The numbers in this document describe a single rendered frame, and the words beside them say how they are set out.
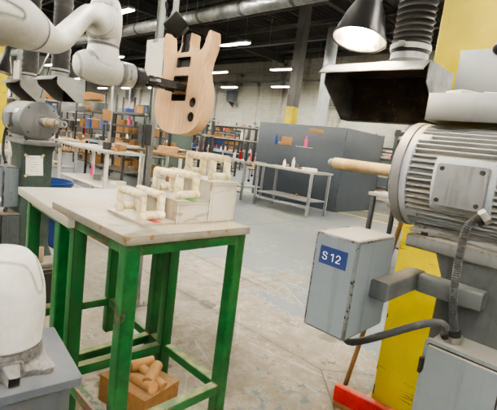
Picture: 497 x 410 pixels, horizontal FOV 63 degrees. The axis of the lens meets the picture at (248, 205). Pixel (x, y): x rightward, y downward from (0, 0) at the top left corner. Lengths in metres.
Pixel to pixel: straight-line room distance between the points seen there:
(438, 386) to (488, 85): 0.70
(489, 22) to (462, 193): 1.25
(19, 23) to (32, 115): 2.07
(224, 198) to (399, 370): 1.20
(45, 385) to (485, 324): 0.94
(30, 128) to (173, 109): 1.51
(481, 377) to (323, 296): 0.32
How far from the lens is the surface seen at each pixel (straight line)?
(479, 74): 1.18
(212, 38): 1.63
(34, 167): 3.13
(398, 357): 2.22
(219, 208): 1.73
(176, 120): 1.70
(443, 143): 1.00
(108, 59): 1.52
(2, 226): 3.11
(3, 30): 1.01
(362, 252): 0.80
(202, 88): 1.61
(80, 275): 1.86
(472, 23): 2.10
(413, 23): 1.23
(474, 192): 0.92
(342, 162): 1.19
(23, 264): 1.03
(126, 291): 1.44
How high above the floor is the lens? 1.27
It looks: 8 degrees down
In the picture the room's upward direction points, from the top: 7 degrees clockwise
